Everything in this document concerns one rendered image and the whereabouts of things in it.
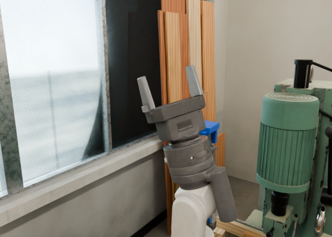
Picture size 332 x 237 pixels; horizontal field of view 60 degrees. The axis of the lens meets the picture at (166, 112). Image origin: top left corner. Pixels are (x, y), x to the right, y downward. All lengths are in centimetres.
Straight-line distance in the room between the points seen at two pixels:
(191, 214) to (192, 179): 6
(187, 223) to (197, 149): 14
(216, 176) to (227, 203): 5
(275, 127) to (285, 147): 7
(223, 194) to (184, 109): 17
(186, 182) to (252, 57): 299
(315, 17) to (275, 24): 38
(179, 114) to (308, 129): 56
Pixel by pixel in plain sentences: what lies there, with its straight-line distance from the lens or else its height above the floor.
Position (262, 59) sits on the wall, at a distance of 342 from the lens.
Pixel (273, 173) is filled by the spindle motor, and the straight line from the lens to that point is 103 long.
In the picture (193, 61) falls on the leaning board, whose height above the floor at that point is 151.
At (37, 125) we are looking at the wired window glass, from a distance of 184.
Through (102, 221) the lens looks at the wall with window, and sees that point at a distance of 232.
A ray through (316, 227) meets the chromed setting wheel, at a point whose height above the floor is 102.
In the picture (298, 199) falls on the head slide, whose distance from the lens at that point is 124.
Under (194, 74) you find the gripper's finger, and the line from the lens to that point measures 56.
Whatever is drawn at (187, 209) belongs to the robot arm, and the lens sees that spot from 54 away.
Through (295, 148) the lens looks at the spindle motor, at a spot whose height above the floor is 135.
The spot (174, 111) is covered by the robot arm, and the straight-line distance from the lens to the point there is 51.
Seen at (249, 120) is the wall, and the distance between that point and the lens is 356.
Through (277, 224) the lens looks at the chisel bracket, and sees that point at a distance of 115.
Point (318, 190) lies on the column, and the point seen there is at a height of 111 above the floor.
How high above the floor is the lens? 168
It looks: 14 degrees down
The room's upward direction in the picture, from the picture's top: straight up
